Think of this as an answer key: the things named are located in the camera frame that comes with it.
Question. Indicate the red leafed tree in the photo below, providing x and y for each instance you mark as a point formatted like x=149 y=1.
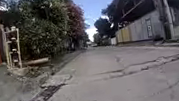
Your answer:
x=76 y=21

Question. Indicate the grey and yellow fence wall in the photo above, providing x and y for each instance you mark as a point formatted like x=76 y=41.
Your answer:
x=135 y=31

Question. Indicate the pale utility pole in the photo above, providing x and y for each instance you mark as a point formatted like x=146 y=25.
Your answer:
x=164 y=5

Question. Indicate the large green bushy trees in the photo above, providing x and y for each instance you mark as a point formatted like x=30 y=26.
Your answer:
x=40 y=26

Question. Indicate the white shelf rack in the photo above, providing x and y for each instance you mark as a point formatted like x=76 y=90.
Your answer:
x=13 y=47

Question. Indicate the distant dark trees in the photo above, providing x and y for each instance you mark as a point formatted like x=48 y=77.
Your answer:
x=103 y=29

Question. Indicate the dark wooden house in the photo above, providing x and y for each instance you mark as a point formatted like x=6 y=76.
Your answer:
x=145 y=8

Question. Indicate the grey cracked concrete road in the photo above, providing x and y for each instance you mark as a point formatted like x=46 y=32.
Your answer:
x=116 y=89

